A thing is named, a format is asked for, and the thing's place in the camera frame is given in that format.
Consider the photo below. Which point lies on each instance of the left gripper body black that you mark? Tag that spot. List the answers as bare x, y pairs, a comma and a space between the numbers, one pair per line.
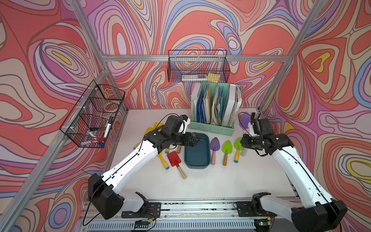
183, 139

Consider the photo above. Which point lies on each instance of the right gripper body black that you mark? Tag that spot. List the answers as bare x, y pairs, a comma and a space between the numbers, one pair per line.
251, 142

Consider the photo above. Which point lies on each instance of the green trowel yellow handle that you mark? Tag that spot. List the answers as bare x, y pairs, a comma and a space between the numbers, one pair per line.
239, 148

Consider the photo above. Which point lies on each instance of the purple trowel pink handle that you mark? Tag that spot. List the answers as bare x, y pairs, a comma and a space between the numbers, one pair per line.
214, 146
244, 121

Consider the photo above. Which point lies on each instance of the green trowel wooden handle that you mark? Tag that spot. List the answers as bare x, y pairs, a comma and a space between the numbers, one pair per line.
227, 149

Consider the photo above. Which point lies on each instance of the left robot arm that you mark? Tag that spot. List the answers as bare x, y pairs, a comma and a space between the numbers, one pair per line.
104, 191

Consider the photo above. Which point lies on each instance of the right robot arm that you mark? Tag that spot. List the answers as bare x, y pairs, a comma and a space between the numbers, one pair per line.
318, 210

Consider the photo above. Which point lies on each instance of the teal storage box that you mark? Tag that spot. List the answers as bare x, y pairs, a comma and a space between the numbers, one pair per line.
198, 157

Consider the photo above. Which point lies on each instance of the red square shovel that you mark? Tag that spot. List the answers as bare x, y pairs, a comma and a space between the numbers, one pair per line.
175, 162

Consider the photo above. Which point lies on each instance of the yellow round shovel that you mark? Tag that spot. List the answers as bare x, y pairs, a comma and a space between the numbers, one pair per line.
146, 132

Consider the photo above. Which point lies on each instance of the clear box in basket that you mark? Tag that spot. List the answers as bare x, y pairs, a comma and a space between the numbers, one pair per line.
194, 78

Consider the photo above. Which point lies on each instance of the blue folder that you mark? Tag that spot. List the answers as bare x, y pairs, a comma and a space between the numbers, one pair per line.
200, 107

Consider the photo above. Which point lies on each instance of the green file organizer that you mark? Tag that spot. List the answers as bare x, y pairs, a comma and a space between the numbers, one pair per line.
215, 99

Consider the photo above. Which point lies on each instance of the white book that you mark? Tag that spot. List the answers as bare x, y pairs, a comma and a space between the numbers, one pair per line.
230, 105

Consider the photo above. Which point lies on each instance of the yellow sponge in basket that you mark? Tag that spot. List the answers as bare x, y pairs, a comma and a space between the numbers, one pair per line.
212, 77

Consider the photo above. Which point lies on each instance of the black white marker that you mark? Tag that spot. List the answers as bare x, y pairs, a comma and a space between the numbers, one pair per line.
108, 127

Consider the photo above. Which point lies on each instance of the yellow shovel blue-tipped handle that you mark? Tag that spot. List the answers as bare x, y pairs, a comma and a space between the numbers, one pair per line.
164, 163

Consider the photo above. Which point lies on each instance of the yellow shovel wooden handle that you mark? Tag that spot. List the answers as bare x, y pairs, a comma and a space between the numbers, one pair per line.
158, 125

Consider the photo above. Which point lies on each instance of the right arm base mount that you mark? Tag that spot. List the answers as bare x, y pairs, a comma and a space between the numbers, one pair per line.
253, 208

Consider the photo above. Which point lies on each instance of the back wire basket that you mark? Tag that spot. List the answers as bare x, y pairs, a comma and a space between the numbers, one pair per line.
192, 61

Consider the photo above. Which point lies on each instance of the wire basket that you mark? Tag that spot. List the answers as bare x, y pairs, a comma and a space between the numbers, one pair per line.
192, 61
85, 127

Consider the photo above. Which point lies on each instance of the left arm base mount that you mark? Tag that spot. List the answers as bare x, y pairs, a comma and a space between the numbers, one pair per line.
135, 205

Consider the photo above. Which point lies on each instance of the left wire basket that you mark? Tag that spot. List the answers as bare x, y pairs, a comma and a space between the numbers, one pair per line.
85, 127

